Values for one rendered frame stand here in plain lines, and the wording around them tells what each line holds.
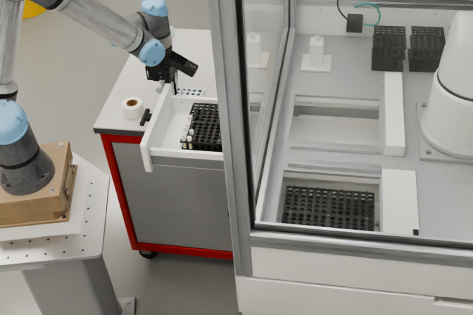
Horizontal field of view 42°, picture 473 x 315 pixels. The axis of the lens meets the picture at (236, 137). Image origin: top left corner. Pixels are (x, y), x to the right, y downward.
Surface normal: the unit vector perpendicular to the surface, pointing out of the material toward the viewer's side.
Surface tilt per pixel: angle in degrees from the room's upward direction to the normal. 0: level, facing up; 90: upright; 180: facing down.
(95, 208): 0
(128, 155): 90
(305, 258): 90
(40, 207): 90
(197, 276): 0
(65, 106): 0
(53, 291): 90
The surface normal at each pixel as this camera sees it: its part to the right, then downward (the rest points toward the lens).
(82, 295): 0.08, 0.66
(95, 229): -0.06, -0.74
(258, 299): -0.17, 0.66
